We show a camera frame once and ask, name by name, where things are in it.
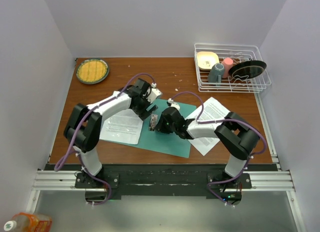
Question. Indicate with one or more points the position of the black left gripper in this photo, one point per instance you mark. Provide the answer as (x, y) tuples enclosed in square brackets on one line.
[(141, 114)]

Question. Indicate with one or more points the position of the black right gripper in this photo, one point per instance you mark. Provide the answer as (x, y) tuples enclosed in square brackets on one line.
[(160, 127)]

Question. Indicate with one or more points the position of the metal folder clip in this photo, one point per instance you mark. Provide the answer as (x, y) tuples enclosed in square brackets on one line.
[(153, 122)]

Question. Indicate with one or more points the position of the printed paper sheet top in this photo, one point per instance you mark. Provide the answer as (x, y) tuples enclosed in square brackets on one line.
[(124, 127)]

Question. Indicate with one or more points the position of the printed paper sheet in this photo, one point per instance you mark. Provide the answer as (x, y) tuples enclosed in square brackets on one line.
[(213, 110), (124, 127)]

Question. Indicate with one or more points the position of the printed paper sheet bottom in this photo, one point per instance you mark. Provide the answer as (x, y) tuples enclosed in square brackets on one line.
[(213, 110)]

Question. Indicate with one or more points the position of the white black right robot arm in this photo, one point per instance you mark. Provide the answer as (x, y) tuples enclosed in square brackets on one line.
[(238, 137)]

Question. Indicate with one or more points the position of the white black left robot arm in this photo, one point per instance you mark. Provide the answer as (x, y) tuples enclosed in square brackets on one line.
[(85, 122)]

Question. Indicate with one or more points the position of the grey blue mug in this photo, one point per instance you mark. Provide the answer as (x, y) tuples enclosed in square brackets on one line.
[(216, 73)]

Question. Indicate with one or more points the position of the green plate with woven mat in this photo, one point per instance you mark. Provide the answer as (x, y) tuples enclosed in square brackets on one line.
[(92, 71)]

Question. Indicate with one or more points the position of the cream square plate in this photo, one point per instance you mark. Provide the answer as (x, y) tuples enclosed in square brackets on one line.
[(206, 60)]

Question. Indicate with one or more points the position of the pink cup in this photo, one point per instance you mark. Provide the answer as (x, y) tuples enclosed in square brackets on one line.
[(228, 63)]

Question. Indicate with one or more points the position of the black round plate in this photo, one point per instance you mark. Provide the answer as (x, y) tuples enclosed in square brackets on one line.
[(247, 70)]

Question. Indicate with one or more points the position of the orange plastic bottle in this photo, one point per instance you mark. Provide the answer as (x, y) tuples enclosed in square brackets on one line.
[(25, 222)]

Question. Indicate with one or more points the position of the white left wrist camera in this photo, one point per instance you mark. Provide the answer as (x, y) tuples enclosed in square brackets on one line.
[(154, 95)]

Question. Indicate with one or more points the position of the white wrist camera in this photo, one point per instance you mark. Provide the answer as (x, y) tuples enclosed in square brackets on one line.
[(171, 103), (154, 95)]

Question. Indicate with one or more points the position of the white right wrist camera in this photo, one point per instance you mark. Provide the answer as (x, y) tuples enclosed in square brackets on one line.
[(171, 103)]

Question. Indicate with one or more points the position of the white wire dish rack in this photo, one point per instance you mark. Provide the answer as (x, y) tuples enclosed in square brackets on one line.
[(239, 53)]

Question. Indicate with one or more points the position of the aluminium frame rail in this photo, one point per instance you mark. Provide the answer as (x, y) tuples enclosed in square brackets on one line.
[(287, 186)]

